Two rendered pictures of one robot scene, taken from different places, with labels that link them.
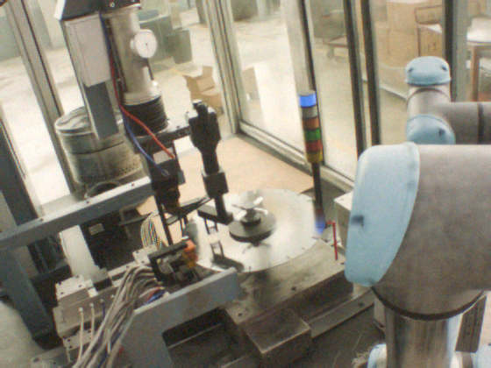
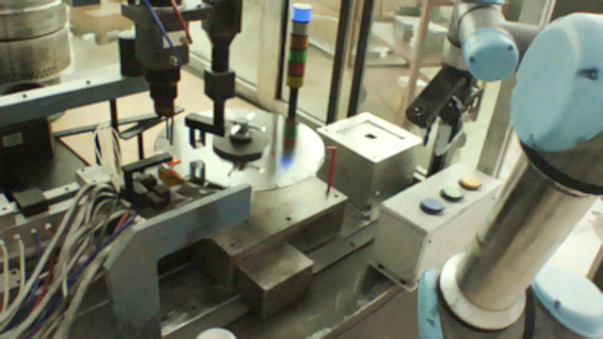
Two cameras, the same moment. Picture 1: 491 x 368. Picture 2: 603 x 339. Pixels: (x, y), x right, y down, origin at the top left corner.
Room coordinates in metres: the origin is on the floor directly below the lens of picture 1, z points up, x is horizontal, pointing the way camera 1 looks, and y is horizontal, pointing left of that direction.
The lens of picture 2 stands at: (0.02, 0.27, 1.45)
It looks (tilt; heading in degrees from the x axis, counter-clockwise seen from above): 31 degrees down; 335
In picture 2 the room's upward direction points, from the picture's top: 6 degrees clockwise
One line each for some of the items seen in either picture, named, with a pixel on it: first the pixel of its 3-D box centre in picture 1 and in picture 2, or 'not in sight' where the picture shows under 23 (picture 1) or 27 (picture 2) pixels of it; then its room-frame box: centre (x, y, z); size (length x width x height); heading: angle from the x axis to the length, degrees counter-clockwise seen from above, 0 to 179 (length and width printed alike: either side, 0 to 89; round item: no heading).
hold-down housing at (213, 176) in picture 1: (207, 149); (220, 42); (0.85, 0.06, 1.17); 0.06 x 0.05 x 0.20; 103
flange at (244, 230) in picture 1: (251, 221); (240, 138); (0.90, 0.00, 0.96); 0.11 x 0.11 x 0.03
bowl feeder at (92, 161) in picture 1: (110, 157); (13, 56); (1.55, 0.45, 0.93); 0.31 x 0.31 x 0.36
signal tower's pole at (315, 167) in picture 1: (318, 194); (290, 125); (1.13, -0.20, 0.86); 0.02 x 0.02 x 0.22
